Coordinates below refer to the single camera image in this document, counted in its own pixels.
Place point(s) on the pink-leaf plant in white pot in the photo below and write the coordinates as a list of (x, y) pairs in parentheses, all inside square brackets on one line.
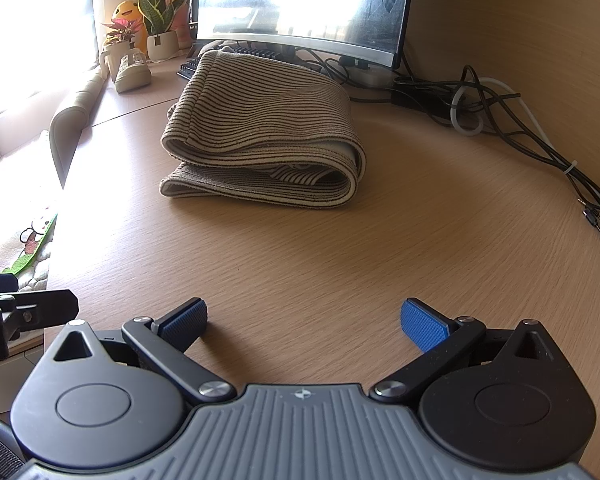
[(115, 52)]

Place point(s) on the beige striped knit garment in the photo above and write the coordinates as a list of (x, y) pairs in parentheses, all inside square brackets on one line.
[(260, 110)]

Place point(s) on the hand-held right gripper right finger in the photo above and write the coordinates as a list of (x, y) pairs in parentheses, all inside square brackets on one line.
[(422, 325)]

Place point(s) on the black power adapter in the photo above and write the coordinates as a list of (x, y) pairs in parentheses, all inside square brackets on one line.
[(422, 97)]

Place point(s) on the yellow plush toy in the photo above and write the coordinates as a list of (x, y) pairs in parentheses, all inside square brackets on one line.
[(126, 12)]

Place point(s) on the curved black computer monitor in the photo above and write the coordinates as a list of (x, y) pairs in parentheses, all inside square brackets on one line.
[(305, 0)]

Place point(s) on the beige upholstered chair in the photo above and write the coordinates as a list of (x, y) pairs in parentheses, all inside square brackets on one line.
[(72, 115)]

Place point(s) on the pink plush toy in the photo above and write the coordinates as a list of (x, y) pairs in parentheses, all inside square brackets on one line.
[(179, 10)]

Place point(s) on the snake plant in white pot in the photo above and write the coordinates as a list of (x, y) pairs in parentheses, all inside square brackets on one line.
[(161, 42)]

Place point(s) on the black keyboard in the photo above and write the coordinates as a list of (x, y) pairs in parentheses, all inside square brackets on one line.
[(186, 67)]

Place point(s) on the printed blanket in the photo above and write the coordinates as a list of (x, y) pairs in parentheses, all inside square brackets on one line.
[(20, 225)]

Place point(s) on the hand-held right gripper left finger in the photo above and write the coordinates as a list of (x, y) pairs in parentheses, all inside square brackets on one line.
[(182, 322)]

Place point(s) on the beige sneaker ornament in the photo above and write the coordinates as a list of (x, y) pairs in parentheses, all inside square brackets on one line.
[(130, 72)]

